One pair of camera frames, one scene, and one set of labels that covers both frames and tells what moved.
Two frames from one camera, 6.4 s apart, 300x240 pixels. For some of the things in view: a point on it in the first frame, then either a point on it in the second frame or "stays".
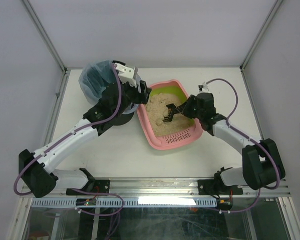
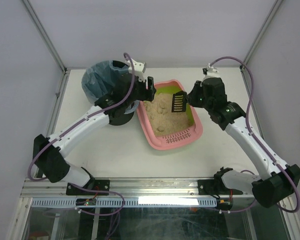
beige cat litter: (156, 108) stays
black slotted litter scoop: (172, 110) to (179, 102)
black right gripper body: (190, 105) to (193, 93)
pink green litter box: (181, 131) stays
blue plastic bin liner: (95, 77) stays
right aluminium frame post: (273, 12) stays
